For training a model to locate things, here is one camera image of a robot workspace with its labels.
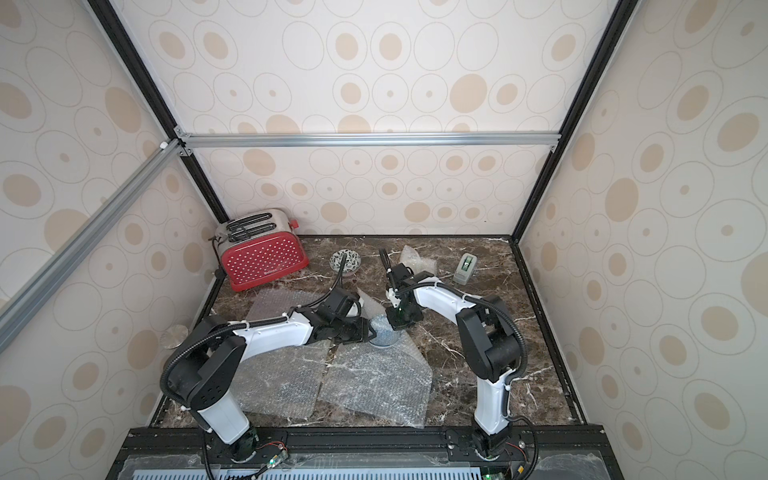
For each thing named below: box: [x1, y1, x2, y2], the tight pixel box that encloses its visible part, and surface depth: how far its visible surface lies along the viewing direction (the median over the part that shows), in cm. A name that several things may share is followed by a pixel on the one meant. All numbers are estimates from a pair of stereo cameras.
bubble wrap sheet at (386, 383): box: [320, 289, 434, 428], surface depth 85 cm
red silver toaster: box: [208, 209, 310, 291], surface depth 99 cm
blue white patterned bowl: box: [369, 314, 403, 347], surface depth 93 cm
